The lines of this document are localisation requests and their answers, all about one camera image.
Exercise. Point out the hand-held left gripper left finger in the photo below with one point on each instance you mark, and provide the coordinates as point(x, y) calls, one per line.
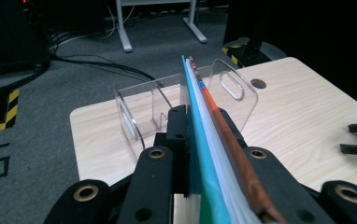
point(178, 140)

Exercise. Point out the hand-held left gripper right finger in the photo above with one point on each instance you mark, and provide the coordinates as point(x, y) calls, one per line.
point(238, 138)

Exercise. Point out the colourful picture book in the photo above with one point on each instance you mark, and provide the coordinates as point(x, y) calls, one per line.
point(211, 149)

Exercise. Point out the clear acrylic book rack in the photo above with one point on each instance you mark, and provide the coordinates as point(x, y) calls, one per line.
point(229, 90)

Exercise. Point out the black round table grommet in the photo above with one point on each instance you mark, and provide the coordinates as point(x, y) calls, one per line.
point(258, 83)

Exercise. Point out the black yellow striped stand base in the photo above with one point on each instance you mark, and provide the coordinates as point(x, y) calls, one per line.
point(2, 109)
point(248, 53)

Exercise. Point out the white metal desk frame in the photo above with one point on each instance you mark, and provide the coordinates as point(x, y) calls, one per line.
point(124, 34)

